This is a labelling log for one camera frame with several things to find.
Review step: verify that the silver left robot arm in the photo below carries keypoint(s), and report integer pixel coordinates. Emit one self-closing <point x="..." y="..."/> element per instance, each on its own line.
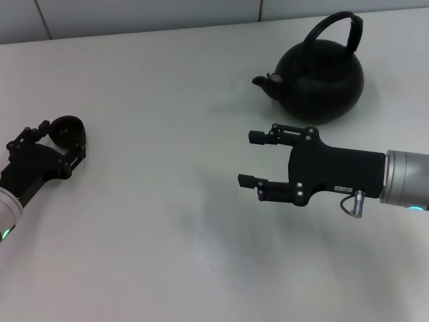
<point x="6" y="211"/>

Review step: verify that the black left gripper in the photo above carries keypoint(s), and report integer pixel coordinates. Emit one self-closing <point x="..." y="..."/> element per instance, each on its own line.
<point x="33" y="167"/>

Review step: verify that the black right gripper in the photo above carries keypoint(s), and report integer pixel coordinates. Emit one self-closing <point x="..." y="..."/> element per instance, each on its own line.
<point x="335" y="171"/>

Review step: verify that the small black teacup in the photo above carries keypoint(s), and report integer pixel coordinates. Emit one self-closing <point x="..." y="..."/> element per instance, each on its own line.
<point x="72" y="134"/>

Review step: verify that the black round teapot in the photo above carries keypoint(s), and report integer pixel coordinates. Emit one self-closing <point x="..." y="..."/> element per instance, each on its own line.
<point x="321" y="84"/>

